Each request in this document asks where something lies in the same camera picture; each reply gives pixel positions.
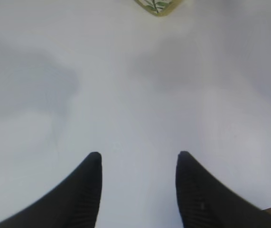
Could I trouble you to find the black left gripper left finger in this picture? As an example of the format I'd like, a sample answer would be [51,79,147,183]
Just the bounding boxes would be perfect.
[0,152,102,228]

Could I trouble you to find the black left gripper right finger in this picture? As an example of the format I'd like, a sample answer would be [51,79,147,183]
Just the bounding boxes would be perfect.
[175,151,271,228]

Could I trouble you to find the yellow drink bottle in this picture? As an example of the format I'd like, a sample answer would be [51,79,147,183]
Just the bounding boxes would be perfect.
[134,0,183,17]

